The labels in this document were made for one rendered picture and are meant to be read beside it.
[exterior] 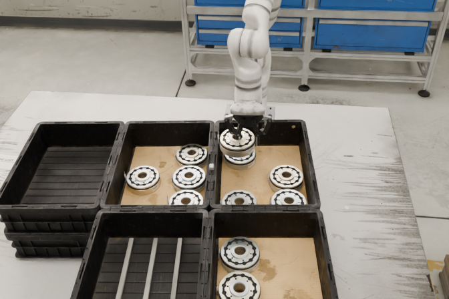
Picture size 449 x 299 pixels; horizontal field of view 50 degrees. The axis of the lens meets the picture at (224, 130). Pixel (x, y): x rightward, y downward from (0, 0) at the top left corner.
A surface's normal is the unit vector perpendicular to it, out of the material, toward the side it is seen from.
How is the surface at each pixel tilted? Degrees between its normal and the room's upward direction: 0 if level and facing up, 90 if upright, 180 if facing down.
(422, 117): 0
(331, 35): 90
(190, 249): 0
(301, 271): 0
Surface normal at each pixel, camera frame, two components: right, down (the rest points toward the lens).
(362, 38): -0.13, 0.61
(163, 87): -0.03, -0.79
